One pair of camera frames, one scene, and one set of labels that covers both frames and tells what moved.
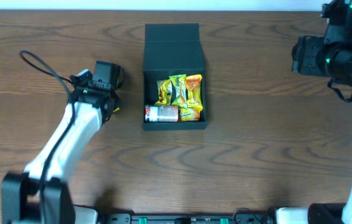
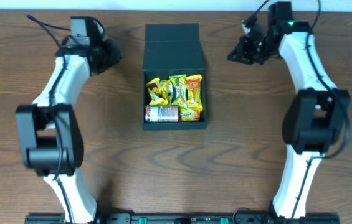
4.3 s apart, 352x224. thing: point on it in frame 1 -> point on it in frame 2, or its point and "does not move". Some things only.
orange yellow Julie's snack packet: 194,91 does not move
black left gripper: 113,104 -> 111,52
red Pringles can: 160,113 does not move
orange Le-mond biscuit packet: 191,114 does not move
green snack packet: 179,82 does not move
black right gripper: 302,54 -> 245,53
